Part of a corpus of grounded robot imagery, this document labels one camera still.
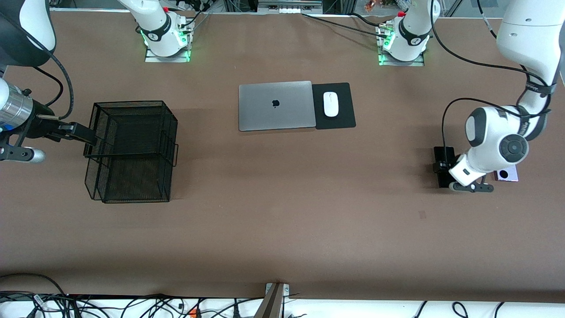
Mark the white lilac flip phone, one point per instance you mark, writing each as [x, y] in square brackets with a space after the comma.
[507, 176]

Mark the silver closed laptop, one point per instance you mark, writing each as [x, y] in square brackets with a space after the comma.
[265, 110]

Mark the grey metal box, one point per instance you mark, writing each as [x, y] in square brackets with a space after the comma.
[289, 3]

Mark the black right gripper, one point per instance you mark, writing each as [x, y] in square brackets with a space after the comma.
[39, 123]

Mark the long black smartphone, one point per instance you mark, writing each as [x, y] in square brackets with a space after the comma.
[443, 152]

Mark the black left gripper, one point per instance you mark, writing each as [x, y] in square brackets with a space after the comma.
[443, 164]

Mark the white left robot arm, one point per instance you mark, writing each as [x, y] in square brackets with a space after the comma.
[529, 39]

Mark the grey metal bracket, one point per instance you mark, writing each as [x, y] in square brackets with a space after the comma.
[273, 304]

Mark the white computer mouse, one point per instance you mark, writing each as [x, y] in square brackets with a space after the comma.
[330, 104]

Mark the white power strip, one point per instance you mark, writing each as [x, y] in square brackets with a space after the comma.
[291, 9]

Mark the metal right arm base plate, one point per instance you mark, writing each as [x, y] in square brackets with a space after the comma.
[152, 58]

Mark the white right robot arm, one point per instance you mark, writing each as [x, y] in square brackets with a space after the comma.
[159, 26]

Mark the black mouse pad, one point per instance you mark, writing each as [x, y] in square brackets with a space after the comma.
[346, 110]

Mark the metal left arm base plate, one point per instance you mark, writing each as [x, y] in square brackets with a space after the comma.
[388, 63]

